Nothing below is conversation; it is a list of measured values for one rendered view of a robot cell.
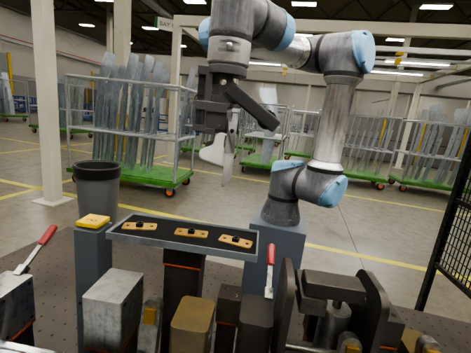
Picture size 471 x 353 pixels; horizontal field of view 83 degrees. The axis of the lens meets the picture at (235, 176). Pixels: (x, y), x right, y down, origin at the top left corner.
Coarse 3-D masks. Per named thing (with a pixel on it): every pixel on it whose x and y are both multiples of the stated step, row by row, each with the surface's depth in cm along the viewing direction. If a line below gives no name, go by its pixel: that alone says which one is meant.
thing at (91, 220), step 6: (90, 216) 72; (96, 216) 72; (102, 216) 73; (108, 216) 73; (78, 222) 68; (84, 222) 68; (90, 222) 69; (96, 222) 69; (102, 222) 70; (96, 228) 68
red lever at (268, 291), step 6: (270, 246) 68; (270, 252) 67; (270, 258) 65; (270, 264) 65; (270, 270) 64; (270, 276) 63; (270, 282) 62; (270, 288) 60; (264, 294) 60; (270, 294) 59
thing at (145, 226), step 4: (124, 224) 69; (128, 224) 69; (132, 224) 70; (136, 224) 68; (140, 224) 68; (144, 224) 70; (148, 224) 71; (152, 224) 71; (156, 224) 71; (124, 228) 67; (128, 228) 67; (132, 228) 67; (136, 228) 67; (140, 228) 68; (144, 228) 68; (148, 228) 68; (152, 228) 68
